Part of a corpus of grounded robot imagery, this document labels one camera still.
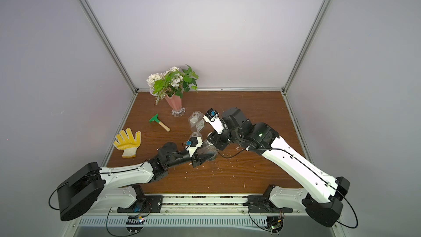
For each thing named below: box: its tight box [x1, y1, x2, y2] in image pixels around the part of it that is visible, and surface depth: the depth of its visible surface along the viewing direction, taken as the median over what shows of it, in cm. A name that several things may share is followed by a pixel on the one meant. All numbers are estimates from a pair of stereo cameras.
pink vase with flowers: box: [146, 64, 199, 117], surface depth 89 cm
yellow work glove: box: [112, 127, 142, 158], surface depth 96 cm
